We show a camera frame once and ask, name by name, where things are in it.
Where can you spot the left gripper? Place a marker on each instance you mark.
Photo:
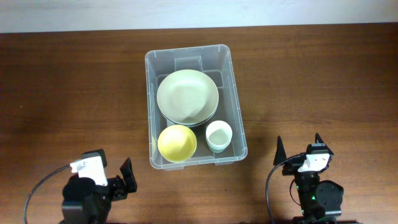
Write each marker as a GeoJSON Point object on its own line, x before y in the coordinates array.
{"type": "Point", "coordinates": [126, 170]}

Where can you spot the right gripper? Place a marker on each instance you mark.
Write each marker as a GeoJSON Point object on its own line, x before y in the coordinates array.
{"type": "Point", "coordinates": [292, 166]}

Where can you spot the yellow small bowl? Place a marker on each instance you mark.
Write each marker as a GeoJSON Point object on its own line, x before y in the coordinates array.
{"type": "Point", "coordinates": [177, 143]}

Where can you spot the dark blue bowl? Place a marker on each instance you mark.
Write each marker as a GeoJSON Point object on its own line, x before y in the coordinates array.
{"type": "Point", "coordinates": [190, 125]}

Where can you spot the cream white cup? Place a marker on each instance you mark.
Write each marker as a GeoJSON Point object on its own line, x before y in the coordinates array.
{"type": "Point", "coordinates": [219, 132]}

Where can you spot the light grey cup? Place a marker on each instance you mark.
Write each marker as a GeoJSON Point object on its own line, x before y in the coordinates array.
{"type": "Point", "coordinates": [210, 144]}

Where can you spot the mint green cup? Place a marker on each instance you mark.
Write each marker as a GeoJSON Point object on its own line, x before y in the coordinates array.
{"type": "Point", "coordinates": [218, 150]}

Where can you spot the clear plastic storage bin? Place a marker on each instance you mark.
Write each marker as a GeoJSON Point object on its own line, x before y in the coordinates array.
{"type": "Point", "coordinates": [216, 62]}

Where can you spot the cream bowl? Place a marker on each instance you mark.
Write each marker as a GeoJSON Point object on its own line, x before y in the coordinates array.
{"type": "Point", "coordinates": [187, 96]}

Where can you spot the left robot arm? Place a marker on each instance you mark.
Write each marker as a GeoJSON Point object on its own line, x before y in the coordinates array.
{"type": "Point", "coordinates": [88, 194]}

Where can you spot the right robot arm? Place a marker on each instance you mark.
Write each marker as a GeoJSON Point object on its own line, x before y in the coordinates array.
{"type": "Point", "coordinates": [320, 201]}

